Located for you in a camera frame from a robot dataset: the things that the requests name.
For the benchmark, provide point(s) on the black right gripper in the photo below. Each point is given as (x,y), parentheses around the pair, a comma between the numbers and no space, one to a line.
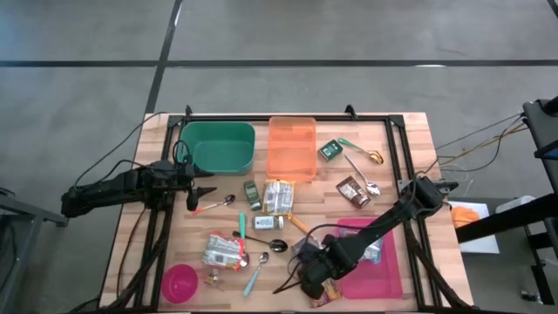
(324,266)

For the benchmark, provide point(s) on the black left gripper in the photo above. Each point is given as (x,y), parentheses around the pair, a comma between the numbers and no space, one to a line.
(183,181)

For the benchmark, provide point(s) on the orange yellow snack packet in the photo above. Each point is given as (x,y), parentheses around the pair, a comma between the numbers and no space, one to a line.
(330,293)

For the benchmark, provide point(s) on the green spice jar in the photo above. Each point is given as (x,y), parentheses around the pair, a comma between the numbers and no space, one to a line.
(252,195)

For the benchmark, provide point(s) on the white ramen packet blue edge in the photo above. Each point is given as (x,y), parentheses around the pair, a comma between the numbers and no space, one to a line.
(374,253)

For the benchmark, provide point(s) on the bagel seasoning jar white lid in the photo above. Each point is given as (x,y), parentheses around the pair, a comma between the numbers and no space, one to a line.
(266,223)

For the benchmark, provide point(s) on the small glass jar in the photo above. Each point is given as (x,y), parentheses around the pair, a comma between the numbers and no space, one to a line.
(213,277)

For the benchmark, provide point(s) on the brown food pouch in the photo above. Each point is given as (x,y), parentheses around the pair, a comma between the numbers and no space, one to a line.
(353,192)

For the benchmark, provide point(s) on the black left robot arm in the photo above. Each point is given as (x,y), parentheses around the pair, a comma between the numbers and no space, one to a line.
(109,187)

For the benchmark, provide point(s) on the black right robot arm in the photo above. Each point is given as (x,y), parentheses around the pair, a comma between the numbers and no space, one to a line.
(383,222)

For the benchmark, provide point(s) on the green plastic bin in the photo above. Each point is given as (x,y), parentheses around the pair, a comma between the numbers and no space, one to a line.
(218,148)

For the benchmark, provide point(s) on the black metal spoon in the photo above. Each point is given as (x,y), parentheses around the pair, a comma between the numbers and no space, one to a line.
(279,245)

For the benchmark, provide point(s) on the pink plastic tray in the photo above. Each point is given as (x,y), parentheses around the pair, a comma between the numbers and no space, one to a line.
(375,279)

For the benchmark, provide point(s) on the orange translucent plastic bin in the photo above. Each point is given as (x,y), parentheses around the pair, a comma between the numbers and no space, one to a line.
(292,148)

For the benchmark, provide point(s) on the pink plastic bowl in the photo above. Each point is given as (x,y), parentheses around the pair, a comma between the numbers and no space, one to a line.
(179,283)

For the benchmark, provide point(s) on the plain silver spoon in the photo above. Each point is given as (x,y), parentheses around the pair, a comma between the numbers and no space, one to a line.
(362,174)

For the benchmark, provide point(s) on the small green spice tin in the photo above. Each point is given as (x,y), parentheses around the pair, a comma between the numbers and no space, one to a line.
(330,149)

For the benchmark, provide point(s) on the orange cloth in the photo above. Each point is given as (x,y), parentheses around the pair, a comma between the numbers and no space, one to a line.
(464,216)

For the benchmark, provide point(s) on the white paper sheet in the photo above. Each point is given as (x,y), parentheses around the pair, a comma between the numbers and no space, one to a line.
(479,244)

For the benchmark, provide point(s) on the grey side table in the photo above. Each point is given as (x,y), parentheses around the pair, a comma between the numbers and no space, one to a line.
(17,218)

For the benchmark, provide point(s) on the white plastic container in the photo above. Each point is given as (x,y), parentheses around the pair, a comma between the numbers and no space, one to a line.
(516,202)

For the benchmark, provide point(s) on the black equipment stand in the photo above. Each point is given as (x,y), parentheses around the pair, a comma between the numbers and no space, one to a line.
(540,131)

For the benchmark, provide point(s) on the black aluminium table frame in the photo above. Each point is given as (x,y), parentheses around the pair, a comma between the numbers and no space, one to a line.
(244,118)

